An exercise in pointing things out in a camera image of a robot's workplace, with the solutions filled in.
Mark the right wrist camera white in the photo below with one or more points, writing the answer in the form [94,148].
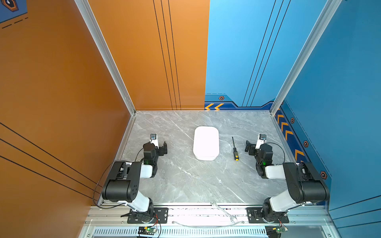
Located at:
[261,140]

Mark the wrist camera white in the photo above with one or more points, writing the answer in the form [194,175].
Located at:
[154,140]
[261,140]

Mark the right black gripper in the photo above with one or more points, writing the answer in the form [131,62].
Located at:
[253,148]

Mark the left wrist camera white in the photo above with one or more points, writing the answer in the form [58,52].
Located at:
[154,140]

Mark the white plastic bin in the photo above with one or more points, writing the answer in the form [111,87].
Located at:
[206,143]

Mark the silver wrench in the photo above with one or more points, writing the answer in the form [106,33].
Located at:
[233,219]

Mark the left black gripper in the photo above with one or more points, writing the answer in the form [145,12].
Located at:
[159,148]

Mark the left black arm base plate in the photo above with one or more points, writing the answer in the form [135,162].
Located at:
[159,214]

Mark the black yellow screwdriver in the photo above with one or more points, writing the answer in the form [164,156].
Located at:
[235,152]

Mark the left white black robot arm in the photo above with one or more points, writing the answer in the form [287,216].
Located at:
[123,182]

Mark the green circuit board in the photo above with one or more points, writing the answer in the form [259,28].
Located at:
[147,232]
[275,232]

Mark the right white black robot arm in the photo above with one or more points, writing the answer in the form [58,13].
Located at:
[304,184]

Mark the aluminium front rail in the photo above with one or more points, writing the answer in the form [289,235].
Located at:
[203,214]

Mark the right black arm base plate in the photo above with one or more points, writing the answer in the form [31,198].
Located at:
[257,215]

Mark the right green circuit board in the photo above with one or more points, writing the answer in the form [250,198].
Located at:
[275,232]

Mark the left green circuit board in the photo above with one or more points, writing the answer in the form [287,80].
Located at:
[147,232]

